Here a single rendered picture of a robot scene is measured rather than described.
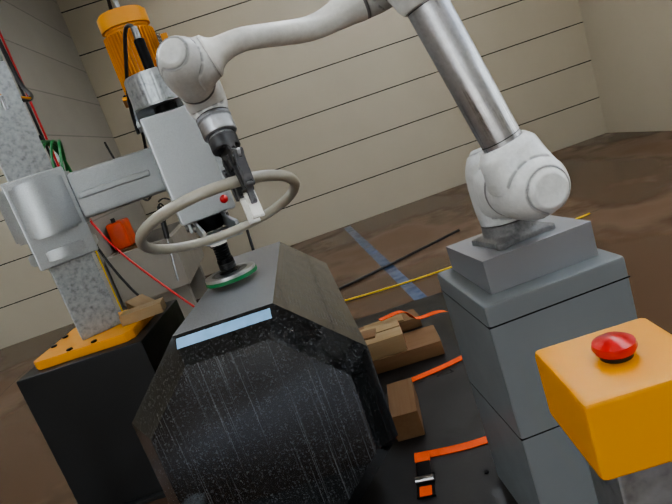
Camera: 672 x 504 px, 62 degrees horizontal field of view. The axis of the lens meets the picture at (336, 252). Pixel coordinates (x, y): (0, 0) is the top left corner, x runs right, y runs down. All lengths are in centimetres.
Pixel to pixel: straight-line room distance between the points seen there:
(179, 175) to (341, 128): 528
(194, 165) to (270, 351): 78
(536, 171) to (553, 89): 691
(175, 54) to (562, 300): 111
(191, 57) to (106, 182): 159
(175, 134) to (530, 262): 134
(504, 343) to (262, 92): 608
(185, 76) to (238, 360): 93
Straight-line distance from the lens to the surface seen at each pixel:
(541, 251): 159
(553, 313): 158
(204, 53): 136
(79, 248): 280
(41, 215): 277
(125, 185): 284
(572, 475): 181
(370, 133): 741
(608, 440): 56
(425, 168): 759
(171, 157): 219
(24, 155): 286
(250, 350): 184
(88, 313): 288
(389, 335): 306
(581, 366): 59
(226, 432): 199
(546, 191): 138
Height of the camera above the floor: 137
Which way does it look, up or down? 13 degrees down
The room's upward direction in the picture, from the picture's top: 19 degrees counter-clockwise
